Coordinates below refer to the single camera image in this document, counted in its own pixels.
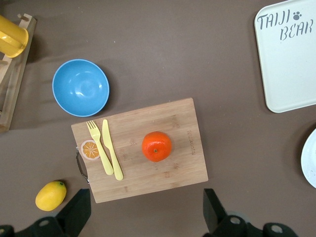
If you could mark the brown table cover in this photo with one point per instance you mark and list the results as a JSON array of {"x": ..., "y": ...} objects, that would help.
[{"x": 172, "y": 49}]

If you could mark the yellow plastic knife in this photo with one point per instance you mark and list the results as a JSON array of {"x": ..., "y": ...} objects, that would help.
[{"x": 108, "y": 140}]

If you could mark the blue bowl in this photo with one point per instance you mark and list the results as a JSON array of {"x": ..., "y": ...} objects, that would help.
[{"x": 80, "y": 87}]

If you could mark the round white plate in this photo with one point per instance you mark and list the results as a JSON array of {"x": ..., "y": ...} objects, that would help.
[{"x": 311, "y": 160}]

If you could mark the orange mandarin fruit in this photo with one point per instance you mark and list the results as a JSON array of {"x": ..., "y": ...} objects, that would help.
[{"x": 156, "y": 146}]

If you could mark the yellow mug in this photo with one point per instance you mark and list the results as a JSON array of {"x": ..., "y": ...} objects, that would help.
[{"x": 11, "y": 37}]

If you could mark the bamboo cutting board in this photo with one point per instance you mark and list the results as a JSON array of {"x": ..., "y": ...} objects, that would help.
[{"x": 153, "y": 180}]

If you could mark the toy orange slice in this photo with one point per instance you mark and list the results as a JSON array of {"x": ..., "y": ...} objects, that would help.
[{"x": 89, "y": 150}]

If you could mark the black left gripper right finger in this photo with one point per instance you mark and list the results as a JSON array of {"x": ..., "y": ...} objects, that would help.
[{"x": 212, "y": 209}]

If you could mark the wooden peg rack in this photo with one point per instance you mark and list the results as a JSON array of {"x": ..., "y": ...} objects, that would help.
[{"x": 14, "y": 81}]

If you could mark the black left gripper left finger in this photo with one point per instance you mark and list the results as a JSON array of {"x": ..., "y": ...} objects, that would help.
[{"x": 76, "y": 209}]

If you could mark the yellow plastic fork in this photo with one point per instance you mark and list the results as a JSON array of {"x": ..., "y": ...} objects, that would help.
[{"x": 103, "y": 158}]

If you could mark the cream bear print tray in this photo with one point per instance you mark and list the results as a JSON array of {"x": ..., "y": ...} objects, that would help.
[{"x": 288, "y": 74}]

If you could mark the yellow lemon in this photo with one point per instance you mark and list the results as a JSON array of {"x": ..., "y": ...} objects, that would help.
[{"x": 50, "y": 196}]

